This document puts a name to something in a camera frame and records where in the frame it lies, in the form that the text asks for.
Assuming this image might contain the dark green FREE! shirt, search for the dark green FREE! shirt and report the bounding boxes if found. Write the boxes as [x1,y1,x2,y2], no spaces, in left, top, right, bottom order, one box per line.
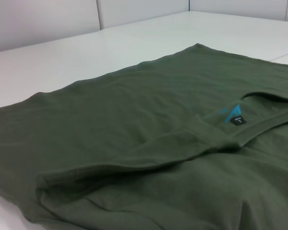
[0,42,288,230]

